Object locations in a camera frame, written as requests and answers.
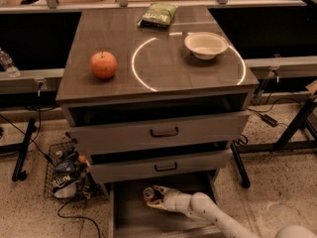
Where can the chip bag in basket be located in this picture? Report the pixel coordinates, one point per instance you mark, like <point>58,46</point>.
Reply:
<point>64,186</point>

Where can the open bottom drawer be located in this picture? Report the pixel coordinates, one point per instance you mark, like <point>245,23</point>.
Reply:
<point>132,218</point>

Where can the top drawer with handle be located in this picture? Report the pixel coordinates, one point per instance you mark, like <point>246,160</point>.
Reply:
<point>153,134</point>

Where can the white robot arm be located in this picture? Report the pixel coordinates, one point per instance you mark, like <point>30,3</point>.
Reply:
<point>198,206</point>

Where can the black left table leg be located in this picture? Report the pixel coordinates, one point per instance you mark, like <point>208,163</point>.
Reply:
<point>18,173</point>

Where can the black right table leg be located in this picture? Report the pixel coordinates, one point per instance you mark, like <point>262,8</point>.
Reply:
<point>245,182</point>

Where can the green chip bag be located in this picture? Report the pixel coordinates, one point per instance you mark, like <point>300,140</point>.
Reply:
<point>158,15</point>

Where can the red coke can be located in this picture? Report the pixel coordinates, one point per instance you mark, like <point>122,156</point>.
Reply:
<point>149,194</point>

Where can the white bowl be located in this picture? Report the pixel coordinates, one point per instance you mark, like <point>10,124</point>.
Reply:
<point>205,45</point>

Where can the black wire basket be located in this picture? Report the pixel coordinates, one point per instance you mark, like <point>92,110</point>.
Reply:
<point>64,159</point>

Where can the black table leg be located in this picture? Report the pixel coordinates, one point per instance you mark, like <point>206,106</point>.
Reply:
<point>245,182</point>
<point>18,173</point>

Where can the clear plastic water bottle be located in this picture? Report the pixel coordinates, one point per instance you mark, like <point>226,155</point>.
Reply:
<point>8,64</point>

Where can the red apple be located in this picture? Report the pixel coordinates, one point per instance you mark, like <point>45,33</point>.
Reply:
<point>103,65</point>

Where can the drawer with handle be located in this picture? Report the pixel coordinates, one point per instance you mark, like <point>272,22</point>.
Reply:
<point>153,134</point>
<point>159,167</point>

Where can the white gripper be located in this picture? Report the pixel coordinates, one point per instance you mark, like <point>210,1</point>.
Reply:
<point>172,200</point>

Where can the middle drawer with handle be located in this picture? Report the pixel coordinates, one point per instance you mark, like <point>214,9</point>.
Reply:
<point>159,167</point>

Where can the black power adapter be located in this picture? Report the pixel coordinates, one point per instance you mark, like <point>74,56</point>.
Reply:
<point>269,120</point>

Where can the grey drawer cabinet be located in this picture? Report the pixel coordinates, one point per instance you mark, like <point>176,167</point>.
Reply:
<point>157,77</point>

